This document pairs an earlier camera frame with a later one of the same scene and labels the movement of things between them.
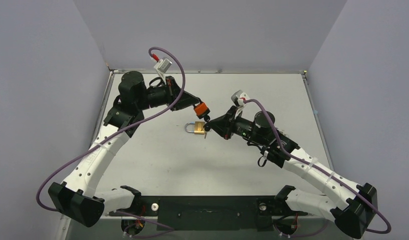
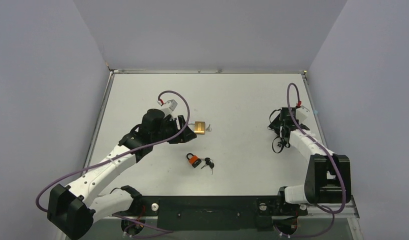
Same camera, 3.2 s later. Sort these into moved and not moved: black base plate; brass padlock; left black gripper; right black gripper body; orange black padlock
Moved: right black gripper body; left black gripper; orange black padlock
Not moved: brass padlock; black base plate
